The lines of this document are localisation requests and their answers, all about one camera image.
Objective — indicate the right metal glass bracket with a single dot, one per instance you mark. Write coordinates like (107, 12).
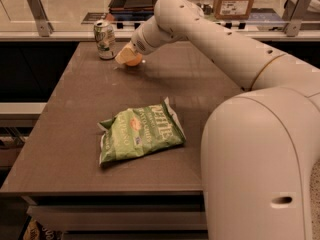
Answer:
(293, 16)

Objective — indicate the left metal glass bracket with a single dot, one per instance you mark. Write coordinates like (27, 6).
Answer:
(42, 22)

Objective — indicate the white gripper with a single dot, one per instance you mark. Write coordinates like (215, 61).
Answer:
(141, 42)

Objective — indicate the grey table drawer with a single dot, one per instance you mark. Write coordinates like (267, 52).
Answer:
(118, 218)

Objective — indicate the snack bag under table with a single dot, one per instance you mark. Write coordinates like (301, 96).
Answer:
(35, 231)

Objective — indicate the metal glass bracket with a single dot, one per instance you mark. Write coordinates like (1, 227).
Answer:
(293, 16)
(42, 22)

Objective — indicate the brown cardboard box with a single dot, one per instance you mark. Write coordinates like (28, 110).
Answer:
(232, 9)

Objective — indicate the orange fruit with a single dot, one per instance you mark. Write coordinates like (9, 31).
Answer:
(135, 61)

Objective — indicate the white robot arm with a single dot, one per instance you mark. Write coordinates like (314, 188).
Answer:
(258, 148)

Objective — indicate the green chip bag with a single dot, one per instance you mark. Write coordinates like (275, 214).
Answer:
(136, 132)

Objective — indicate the dark tray stack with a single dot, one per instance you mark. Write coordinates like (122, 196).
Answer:
(131, 10)

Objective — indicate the green 7up can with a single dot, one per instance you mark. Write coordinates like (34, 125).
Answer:
(105, 39)

